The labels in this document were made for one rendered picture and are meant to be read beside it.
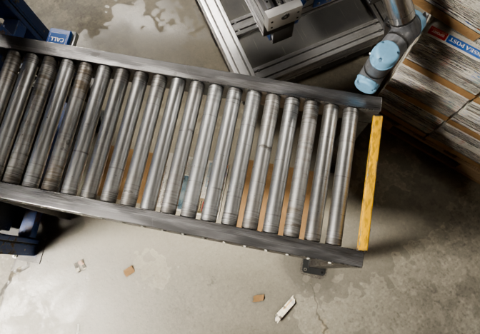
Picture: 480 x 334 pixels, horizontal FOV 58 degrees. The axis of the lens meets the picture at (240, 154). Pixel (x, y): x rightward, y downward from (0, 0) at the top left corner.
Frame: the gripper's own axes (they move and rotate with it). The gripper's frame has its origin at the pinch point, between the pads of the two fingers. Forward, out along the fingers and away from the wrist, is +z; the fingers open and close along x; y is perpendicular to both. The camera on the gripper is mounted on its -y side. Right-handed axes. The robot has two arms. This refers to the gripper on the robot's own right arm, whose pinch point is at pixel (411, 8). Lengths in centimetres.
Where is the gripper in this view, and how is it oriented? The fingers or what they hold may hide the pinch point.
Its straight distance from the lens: 165.5
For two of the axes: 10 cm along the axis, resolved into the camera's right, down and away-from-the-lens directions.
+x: -8.3, -4.3, 3.6
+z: 5.2, -8.3, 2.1
